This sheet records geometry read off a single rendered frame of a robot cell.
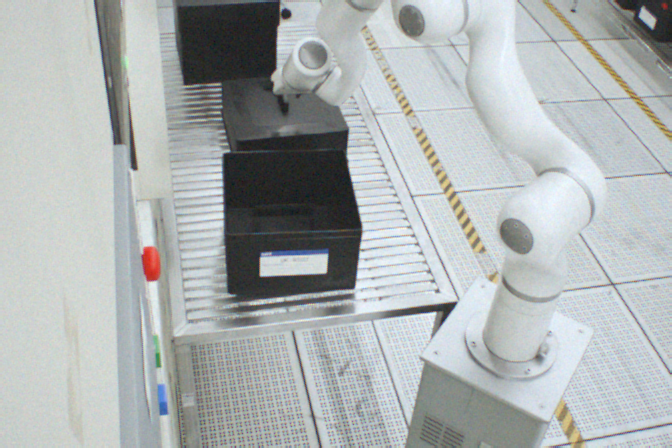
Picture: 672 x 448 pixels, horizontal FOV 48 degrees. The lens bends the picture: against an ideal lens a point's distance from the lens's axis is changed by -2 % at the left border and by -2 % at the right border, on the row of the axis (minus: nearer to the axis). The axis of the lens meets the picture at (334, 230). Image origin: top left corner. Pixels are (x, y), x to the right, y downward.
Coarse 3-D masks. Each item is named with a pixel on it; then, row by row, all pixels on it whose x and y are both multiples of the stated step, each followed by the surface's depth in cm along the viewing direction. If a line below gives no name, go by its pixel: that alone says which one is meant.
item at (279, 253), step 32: (224, 160) 170; (256, 160) 173; (288, 160) 174; (320, 160) 176; (224, 192) 161; (256, 192) 179; (288, 192) 181; (320, 192) 182; (352, 192) 164; (224, 224) 153; (256, 224) 174; (288, 224) 179; (320, 224) 180; (352, 224) 166; (256, 256) 156; (288, 256) 157; (320, 256) 158; (352, 256) 159; (256, 288) 162; (288, 288) 163; (320, 288) 164; (352, 288) 166
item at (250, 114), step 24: (240, 96) 201; (264, 96) 202; (288, 96) 203; (312, 96) 203; (240, 120) 193; (264, 120) 194; (288, 120) 194; (312, 120) 195; (336, 120) 196; (240, 144) 188; (264, 144) 189; (288, 144) 191; (312, 144) 193; (336, 144) 195
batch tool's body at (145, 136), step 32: (96, 0) 58; (128, 0) 136; (128, 32) 140; (128, 64) 145; (160, 64) 146; (128, 96) 149; (160, 96) 151; (128, 128) 94; (160, 128) 156; (128, 160) 85; (160, 160) 161; (160, 192) 166; (160, 288) 180; (160, 320) 151; (160, 416) 117
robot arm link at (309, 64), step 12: (300, 48) 159; (312, 48) 159; (324, 48) 160; (288, 60) 164; (300, 60) 158; (312, 60) 159; (324, 60) 159; (288, 72) 166; (300, 72) 159; (312, 72) 159; (324, 72) 160; (300, 84) 167; (312, 84) 164
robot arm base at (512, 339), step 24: (504, 288) 144; (480, 312) 162; (504, 312) 146; (528, 312) 143; (552, 312) 145; (480, 336) 157; (504, 336) 149; (528, 336) 147; (552, 336) 158; (480, 360) 152; (504, 360) 152; (528, 360) 153; (552, 360) 153
